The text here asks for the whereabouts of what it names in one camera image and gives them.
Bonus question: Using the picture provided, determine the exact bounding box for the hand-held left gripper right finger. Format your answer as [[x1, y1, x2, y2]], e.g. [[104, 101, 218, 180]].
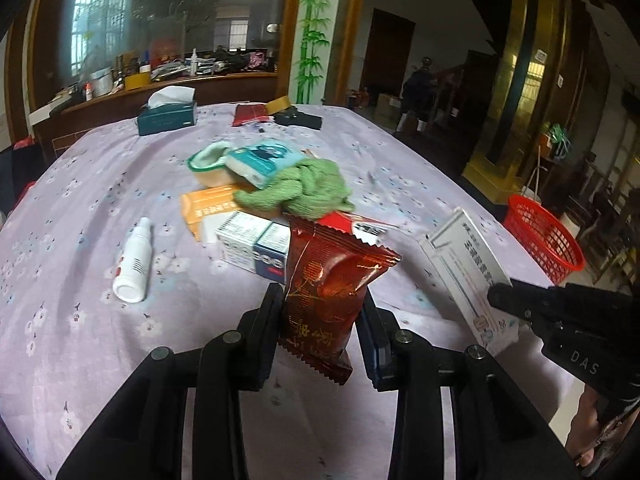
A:
[[357, 292, 583, 480]]

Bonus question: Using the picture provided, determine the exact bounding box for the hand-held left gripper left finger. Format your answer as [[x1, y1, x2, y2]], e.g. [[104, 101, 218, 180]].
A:
[[56, 282, 286, 480]]

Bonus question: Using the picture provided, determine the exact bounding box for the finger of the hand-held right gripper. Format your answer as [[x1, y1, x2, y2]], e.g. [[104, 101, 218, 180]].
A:
[[487, 280, 568, 323]]

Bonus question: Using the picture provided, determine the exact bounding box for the red snack packet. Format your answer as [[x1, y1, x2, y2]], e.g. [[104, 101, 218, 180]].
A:
[[277, 214, 403, 387]]

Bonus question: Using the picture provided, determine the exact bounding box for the white medicine box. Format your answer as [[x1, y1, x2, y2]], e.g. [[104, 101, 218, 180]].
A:
[[419, 207, 523, 351]]

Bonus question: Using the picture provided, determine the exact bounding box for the red plastic basket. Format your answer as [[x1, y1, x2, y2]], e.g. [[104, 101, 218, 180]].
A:
[[502, 194, 586, 285]]

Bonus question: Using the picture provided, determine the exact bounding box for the teal cartoon tissue packet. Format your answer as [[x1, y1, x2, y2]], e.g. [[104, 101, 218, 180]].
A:
[[225, 143, 307, 191]]

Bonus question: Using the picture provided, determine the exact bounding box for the person's right forearm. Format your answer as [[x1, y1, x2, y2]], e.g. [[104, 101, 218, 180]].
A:
[[580, 405, 640, 480]]

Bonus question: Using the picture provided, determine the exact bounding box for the person's right hand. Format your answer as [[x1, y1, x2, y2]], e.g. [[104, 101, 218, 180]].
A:
[[565, 387, 608, 467]]

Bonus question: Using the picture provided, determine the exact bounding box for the white and blue box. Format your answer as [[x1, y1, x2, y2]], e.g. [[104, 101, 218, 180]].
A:
[[215, 210, 292, 283]]

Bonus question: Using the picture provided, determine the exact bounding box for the white pack with red label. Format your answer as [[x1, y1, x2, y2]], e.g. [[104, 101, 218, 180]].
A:
[[317, 211, 401, 247]]

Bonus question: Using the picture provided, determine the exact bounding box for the orange cardboard box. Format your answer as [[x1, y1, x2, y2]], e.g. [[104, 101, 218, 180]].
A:
[[180, 185, 251, 243]]

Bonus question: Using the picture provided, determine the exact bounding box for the green cloth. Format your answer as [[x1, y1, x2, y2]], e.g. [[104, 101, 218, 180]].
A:
[[234, 158, 356, 221]]

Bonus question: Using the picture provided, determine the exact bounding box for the white spray bottle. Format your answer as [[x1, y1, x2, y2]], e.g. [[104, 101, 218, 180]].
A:
[[112, 217, 153, 304]]

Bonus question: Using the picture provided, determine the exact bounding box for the green bag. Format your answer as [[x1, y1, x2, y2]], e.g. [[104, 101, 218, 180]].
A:
[[549, 122, 572, 157]]

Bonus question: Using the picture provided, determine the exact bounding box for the green-rimmed paper bowl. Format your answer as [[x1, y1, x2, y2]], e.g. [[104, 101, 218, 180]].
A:
[[187, 141, 236, 188]]

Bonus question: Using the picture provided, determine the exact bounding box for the golden pillar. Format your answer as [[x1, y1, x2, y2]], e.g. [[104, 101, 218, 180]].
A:
[[462, 0, 566, 206]]

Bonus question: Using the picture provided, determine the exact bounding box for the black pouch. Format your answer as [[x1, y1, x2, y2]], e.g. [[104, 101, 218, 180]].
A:
[[272, 105, 323, 132]]

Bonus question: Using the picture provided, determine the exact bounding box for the dark red packet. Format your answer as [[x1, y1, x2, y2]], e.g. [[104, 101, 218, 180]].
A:
[[232, 102, 271, 127]]

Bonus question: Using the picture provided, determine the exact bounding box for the purple floral tablecloth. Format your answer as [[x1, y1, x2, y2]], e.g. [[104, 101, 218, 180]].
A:
[[0, 102, 556, 480]]

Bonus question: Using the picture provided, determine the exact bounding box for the teal tissue box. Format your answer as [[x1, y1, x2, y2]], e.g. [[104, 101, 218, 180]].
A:
[[136, 86, 197, 137]]

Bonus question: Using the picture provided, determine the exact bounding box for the wooden cabinet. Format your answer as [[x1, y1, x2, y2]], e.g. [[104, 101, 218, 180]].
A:
[[30, 72, 281, 161]]

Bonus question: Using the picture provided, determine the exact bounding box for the dark wooden door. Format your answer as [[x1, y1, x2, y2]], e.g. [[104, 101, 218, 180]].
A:
[[360, 8, 416, 106]]

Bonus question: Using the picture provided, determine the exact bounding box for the dark cloth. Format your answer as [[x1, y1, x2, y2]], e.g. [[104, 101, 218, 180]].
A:
[[0, 137, 47, 211]]

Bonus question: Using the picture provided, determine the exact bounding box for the white jar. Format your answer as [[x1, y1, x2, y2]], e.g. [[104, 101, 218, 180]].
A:
[[90, 67, 114, 97]]

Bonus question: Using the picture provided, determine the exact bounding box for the wood-framed glass panel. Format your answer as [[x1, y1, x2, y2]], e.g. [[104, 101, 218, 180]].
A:
[[60, 0, 293, 83]]

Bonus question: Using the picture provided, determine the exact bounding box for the green bamboo wall sticker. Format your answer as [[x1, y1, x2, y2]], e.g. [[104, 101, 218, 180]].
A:
[[292, 0, 336, 103]]

